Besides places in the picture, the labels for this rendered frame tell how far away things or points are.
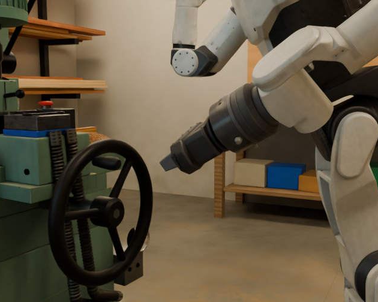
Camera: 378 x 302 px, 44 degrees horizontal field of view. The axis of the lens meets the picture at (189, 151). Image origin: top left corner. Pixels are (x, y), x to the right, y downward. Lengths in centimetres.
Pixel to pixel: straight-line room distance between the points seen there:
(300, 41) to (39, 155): 52
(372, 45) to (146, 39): 416
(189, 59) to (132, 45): 352
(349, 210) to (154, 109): 372
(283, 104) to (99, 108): 442
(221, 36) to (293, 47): 66
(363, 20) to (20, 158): 65
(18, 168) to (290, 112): 53
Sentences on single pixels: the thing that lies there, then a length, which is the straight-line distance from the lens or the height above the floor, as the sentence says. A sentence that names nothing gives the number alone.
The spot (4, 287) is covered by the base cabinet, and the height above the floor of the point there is 65.
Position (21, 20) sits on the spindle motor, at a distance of 113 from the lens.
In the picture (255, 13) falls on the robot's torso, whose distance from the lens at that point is 100.
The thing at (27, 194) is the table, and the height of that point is 86.
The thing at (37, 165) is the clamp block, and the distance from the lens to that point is 92.
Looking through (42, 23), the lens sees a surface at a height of 156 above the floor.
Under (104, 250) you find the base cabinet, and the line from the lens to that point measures 124.
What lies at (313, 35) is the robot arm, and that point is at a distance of 66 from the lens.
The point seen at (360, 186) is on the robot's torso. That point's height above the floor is 84.
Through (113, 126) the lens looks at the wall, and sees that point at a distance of 495.
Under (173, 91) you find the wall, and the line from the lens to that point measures 459.
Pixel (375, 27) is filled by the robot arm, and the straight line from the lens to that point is 67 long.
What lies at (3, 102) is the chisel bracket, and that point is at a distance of 113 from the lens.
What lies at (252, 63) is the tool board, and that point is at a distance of 427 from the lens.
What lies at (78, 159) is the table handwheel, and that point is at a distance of 86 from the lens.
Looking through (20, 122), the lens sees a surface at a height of 99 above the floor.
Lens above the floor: 105
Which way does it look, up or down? 8 degrees down
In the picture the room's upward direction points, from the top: straight up
